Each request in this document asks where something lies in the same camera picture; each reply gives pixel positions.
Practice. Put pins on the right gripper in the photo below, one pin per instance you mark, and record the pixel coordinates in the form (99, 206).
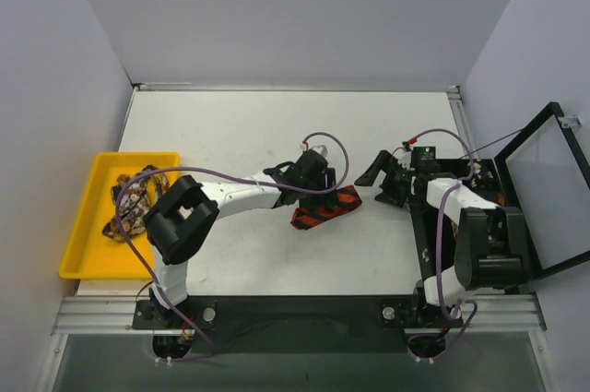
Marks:
(392, 178)

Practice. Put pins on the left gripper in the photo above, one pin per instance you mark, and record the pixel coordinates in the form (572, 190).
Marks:
(318, 196)

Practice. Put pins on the orange navy striped tie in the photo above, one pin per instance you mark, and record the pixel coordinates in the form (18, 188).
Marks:
(316, 210)

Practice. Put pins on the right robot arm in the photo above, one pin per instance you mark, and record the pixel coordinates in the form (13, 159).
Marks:
(451, 176)

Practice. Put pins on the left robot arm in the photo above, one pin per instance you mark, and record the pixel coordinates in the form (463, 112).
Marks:
(180, 221)

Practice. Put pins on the black tie storage box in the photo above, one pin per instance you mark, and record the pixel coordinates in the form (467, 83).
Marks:
(484, 241)

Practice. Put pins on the black framed glass box lid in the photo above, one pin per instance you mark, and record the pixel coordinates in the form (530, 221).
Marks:
(545, 172)

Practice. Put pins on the brown floral tie in tray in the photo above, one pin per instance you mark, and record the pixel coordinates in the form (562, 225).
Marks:
(135, 203)

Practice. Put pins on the yellow plastic tray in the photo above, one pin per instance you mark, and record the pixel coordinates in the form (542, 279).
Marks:
(89, 254)

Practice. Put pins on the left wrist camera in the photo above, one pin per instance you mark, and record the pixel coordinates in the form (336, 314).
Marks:
(320, 149)

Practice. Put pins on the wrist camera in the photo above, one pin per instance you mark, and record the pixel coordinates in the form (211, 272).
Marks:
(420, 160)
(320, 149)

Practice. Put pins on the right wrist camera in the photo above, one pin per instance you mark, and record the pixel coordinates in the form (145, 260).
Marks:
(420, 160)

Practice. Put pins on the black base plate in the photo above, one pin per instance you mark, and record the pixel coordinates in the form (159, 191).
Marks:
(341, 324)

